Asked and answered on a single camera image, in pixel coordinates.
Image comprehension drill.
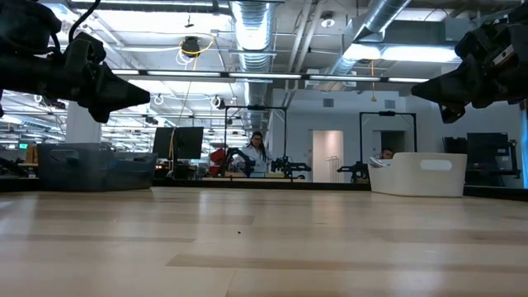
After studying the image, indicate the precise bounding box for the black metal rig frame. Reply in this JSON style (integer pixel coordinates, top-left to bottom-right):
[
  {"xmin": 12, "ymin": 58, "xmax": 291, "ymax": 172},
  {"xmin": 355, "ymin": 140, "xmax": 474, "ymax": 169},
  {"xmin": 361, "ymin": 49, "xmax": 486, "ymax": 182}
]
[
  {"xmin": 224, "ymin": 105, "xmax": 289, "ymax": 182},
  {"xmin": 358, "ymin": 110, "xmax": 418, "ymax": 183}
]

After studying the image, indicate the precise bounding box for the white plastic bin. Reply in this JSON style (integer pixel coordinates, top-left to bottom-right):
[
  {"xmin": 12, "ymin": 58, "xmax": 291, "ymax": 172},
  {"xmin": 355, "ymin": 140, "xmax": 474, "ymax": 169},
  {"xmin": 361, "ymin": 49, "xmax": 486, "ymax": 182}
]
[{"xmin": 368, "ymin": 152, "xmax": 468, "ymax": 198}]

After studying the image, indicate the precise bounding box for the silver ventilation duct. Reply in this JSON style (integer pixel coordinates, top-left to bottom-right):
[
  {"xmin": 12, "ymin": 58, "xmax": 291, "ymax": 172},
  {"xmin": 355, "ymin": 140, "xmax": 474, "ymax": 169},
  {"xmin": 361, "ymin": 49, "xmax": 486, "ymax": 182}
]
[
  {"xmin": 325, "ymin": 0, "xmax": 413, "ymax": 83},
  {"xmin": 229, "ymin": 0, "xmax": 276, "ymax": 133}
]

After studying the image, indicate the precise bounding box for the black round camera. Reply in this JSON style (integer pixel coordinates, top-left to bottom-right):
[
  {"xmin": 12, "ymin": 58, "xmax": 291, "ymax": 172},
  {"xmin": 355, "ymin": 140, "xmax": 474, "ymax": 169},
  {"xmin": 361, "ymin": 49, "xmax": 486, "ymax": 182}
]
[{"xmin": 181, "ymin": 35, "xmax": 202, "ymax": 58}]

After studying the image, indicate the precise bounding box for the dark grey plastic bin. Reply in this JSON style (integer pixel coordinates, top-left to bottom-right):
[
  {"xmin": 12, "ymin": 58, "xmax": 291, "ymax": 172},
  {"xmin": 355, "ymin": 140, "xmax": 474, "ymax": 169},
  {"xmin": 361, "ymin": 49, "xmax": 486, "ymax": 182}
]
[{"xmin": 36, "ymin": 142, "xmax": 158, "ymax": 192}]

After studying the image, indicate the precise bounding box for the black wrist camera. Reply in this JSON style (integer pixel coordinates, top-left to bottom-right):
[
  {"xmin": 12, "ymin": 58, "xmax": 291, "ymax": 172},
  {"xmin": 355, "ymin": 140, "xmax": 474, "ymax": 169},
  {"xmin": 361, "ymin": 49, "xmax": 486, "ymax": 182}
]
[
  {"xmin": 62, "ymin": 31, "xmax": 107, "ymax": 80},
  {"xmin": 455, "ymin": 22, "xmax": 496, "ymax": 63}
]

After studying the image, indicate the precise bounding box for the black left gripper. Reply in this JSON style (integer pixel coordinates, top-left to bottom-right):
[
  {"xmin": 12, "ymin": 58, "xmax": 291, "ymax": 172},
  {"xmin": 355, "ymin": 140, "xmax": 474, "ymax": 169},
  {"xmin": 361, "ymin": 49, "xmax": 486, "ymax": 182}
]
[{"xmin": 0, "ymin": 55, "xmax": 152, "ymax": 125}]

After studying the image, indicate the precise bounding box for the yellow hanging cord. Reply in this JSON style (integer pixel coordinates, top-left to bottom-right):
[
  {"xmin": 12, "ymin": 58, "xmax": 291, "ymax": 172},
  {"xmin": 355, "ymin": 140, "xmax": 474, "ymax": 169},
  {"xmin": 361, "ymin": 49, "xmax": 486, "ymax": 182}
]
[{"xmin": 369, "ymin": 59, "xmax": 378, "ymax": 103}]

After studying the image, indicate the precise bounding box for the blue panel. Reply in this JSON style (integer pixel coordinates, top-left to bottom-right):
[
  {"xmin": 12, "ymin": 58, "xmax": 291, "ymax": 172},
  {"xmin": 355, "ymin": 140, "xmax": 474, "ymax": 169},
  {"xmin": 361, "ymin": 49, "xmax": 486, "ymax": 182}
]
[{"xmin": 520, "ymin": 109, "xmax": 528, "ymax": 189}]

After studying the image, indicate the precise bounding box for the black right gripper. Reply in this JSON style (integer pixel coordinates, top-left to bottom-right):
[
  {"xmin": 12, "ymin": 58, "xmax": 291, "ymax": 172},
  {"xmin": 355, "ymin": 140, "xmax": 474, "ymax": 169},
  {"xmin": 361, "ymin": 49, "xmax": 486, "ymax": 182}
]
[{"xmin": 411, "ymin": 16, "xmax": 528, "ymax": 125}]

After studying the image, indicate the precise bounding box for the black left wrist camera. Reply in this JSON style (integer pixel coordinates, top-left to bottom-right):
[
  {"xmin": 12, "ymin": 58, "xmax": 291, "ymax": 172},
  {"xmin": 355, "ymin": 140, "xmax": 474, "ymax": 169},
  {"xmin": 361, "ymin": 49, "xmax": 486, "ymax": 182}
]
[{"xmin": 62, "ymin": 31, "xmax": 107, "ymax": 80}]

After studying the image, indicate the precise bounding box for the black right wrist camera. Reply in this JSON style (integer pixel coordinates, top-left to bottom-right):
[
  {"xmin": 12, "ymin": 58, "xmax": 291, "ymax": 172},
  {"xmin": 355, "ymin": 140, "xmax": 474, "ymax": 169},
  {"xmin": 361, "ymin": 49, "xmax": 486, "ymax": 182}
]
[{"xmin": 455, "ymin": 22, "xmax": 496, "ymax": 63}]

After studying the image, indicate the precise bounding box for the yellow cable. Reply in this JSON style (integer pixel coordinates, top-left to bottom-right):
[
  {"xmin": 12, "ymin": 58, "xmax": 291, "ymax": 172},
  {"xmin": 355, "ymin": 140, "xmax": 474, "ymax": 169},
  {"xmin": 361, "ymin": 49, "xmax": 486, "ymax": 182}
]
[{"xmin": 167, "ymin": 35, "xmax": 218, "ymax": 173}]

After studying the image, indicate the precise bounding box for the bright ceiling light panel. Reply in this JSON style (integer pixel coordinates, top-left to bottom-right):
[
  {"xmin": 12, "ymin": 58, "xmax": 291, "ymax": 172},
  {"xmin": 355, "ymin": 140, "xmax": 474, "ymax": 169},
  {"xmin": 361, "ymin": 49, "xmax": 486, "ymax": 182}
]
[{"xmin": 342, "ymin": 43, "xmax": 463, "ymax": 64}]

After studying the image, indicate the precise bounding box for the long LED light bar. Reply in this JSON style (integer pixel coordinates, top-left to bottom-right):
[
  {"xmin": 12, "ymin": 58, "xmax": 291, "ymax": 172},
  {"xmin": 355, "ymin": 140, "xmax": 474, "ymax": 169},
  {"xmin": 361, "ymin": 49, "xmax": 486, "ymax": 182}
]
[{"xmin": 111, "ymin": 68, "xmax": 430, "ymax": 84}]

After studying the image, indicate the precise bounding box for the black left camera cable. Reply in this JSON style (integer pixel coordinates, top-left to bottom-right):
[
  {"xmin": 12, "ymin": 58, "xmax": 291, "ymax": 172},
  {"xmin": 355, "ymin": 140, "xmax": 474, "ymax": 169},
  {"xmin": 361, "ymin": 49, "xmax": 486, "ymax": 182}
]
[{"xmin": 68, "ymin": 0, "xmax": 102, "ymax": 42}]

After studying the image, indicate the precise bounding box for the black monitor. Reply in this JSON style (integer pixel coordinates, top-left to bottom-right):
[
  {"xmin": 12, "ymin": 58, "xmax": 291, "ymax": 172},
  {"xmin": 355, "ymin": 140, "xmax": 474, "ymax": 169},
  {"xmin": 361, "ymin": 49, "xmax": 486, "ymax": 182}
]
[{"xmin": 152, "ymin": 126, "xmax": 205, "ymax": 160}]

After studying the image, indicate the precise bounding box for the red machine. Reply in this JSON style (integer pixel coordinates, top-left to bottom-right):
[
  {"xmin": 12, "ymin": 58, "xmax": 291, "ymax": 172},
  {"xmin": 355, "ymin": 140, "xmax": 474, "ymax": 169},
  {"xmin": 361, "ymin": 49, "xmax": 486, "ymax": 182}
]
[{"xmin": 208, "ymin": 146, "xmax": 256, "ymax": 178}]

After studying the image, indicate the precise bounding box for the black monitor cart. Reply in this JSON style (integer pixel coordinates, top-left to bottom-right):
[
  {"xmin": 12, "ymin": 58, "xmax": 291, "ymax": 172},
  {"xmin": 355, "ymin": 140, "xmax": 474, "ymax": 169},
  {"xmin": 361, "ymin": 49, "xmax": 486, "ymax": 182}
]
[{"xmin": 443, "ymin": 131, "xmax": 521, "ymax": 189}]

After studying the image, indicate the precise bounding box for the white square column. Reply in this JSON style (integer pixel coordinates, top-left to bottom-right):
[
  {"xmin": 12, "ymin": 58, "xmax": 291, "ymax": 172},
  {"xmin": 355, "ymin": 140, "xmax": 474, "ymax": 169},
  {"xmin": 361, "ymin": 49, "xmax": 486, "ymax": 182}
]
[{"xmin": 65, "ymin": 101, "xmax": 103, "ymax": 144}]

